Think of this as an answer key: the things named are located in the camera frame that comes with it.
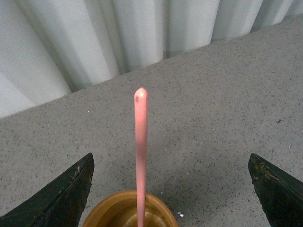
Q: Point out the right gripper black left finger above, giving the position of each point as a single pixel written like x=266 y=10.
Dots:
x=60 y=203

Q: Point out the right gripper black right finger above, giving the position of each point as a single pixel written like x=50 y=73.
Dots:
x=280 y=194

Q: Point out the brown bamboo chopstick holder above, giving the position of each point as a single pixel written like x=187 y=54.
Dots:
x=120 y=210

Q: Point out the pink chopstick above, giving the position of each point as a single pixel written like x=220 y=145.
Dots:
x=141 y=122

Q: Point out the white pleated curtain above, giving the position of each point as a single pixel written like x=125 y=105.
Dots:
x=50 y=48

